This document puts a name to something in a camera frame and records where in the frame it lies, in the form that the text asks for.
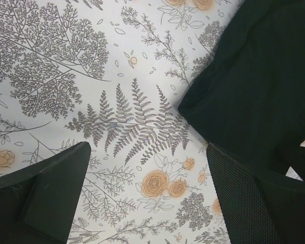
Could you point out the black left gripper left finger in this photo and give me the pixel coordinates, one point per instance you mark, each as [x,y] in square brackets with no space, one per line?
[38,202]

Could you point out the floral table mat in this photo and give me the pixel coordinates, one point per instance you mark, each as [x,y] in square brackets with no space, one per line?
[113,73]

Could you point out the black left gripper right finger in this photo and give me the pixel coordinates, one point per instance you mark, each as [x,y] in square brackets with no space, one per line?
[258,204]

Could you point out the black t shirt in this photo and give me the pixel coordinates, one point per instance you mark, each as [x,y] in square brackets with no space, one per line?
[251,99]

